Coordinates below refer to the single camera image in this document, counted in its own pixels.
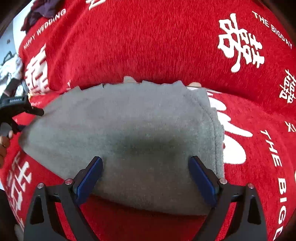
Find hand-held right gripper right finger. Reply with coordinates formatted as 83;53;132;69
188;156;269;241

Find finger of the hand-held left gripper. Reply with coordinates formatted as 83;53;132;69
23;105;44;116
11;124;27;134

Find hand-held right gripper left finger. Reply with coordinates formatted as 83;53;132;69
23;156;103;241

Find grey fleece garment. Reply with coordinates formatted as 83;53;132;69
18;80;226;216

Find dark purple clothes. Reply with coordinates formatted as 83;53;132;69
21;0;62;32

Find person's left hand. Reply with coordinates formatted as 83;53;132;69
0;130;14;168

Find white cloth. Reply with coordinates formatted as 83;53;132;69
0;55;24;81

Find red printed blanket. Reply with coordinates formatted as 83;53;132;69
0;0;296;241

